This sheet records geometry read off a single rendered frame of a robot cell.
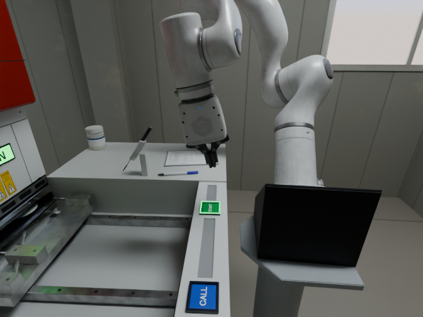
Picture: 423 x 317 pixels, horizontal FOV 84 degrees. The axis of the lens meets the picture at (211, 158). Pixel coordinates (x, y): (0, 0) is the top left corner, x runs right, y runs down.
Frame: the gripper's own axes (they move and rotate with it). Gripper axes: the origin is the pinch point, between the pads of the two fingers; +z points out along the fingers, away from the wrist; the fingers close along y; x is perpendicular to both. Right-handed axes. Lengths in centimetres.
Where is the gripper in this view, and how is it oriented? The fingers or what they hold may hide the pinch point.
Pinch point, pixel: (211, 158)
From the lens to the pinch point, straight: 59.1
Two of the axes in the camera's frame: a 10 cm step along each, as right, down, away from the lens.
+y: 9.8, -1.7, -1.2
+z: 2.1, 9.0, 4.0
